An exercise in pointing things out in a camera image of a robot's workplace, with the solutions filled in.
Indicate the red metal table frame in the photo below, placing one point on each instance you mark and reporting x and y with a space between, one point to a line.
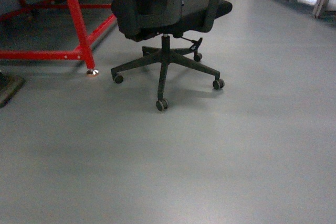
82 52

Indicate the black office chair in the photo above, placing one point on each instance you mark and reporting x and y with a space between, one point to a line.
140 20

